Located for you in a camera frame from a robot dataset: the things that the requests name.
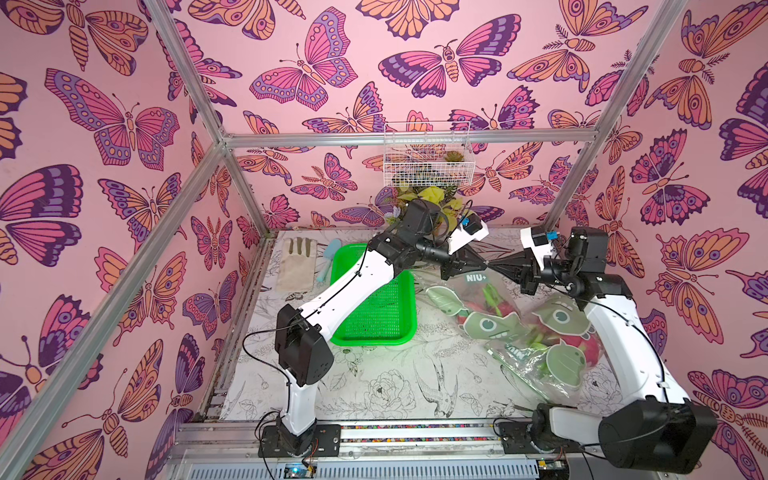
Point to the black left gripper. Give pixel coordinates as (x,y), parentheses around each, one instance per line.
(457,262)

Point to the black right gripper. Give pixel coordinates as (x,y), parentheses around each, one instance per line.
(528,274)

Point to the red dragon fruit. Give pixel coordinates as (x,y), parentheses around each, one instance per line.
(480,320)

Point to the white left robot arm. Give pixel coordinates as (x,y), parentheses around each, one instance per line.
(302,334)

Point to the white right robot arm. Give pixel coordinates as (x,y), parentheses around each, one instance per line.
(659,428)

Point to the potted green leafy plant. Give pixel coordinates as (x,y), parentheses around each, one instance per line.
(451,211)

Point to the green plastic basket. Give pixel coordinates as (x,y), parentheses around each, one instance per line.
(388,317)

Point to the beige green work glove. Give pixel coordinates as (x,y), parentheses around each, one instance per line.
(297,265)

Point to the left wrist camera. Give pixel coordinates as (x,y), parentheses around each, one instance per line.
(465,233)

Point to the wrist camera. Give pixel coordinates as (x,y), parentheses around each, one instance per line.
(539,240)
(465,233)

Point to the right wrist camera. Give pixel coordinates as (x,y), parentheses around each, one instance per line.
(539,240)

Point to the white wire wall basket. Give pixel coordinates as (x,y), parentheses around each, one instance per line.
(425,158)

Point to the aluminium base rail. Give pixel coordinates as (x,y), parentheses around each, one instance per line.
(441,449)

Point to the aluminium frame post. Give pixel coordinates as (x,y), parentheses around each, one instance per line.
(187,60)

